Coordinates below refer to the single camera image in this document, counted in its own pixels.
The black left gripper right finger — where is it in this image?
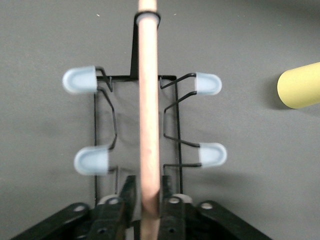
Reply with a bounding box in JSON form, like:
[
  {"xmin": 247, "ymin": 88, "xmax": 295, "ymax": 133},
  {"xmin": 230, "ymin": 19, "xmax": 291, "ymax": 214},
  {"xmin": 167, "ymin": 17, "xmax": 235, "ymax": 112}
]
[{"xmin": 159, "ymin": 174, "xmax": 273, "ymax": 240}]

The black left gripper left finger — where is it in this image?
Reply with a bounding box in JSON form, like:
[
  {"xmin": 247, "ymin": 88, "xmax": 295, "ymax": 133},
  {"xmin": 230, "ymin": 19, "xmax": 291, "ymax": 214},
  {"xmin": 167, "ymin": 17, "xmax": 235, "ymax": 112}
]
[{"xmin": 9, "ymin": 174, "xmax": 138, "ymax": 240}]

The black wire cup holder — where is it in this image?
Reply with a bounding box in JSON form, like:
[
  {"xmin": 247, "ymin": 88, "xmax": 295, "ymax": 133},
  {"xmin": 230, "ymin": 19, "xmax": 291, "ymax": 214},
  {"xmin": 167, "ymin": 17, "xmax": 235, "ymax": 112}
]
[{"xmin": 61, "ymin": 0, "xmax": 228, "ymax": 240}]

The yellow plastic cup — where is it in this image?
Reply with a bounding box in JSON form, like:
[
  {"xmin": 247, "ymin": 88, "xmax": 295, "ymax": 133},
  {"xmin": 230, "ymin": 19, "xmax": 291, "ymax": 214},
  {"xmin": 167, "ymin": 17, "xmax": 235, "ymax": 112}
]
[{"xmin": 276, "ymin": 61, "xmax": 320, "ymax": 110}]

